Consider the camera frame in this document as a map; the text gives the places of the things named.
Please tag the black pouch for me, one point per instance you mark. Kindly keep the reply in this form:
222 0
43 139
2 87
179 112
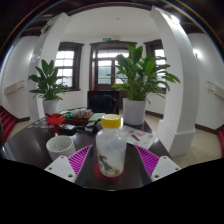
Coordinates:
66 129

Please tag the white speckled mug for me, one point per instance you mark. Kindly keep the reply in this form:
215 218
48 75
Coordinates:
60 148

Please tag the green book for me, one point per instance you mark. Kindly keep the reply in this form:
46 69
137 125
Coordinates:
96 117

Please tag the dark-framed single window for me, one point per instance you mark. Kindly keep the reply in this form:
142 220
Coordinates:
66 63

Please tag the wall lamp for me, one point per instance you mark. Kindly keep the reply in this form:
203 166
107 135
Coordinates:
196 53

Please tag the green exit sign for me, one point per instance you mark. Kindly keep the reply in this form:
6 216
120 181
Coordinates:
107 39

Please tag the large potted green plant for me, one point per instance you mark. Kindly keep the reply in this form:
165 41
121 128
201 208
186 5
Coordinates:
140 76

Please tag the dark-framed glass door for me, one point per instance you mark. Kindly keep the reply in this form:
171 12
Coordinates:
103 66

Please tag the black chair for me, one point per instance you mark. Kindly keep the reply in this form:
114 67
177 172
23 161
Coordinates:
103 101

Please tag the small potted green plant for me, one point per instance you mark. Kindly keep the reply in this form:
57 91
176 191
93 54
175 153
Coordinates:
48 81

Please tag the colourful cards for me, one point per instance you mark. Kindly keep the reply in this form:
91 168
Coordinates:
40 124

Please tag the dark-framed narrow window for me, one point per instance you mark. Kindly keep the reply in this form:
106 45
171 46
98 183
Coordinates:
159 55

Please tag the clear yellow-capped drink bottle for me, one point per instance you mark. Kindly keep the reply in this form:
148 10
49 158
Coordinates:
111 146

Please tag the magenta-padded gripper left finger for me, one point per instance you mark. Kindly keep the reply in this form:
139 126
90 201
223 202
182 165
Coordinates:
61 166

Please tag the printed paper sheet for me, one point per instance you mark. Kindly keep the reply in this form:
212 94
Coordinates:
140 136

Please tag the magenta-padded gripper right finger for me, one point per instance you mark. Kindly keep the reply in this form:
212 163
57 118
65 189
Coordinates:
163 166

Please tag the open snack box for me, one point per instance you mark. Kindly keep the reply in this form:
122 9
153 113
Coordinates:
80 115

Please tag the red box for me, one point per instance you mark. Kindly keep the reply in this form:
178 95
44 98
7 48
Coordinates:
56 119

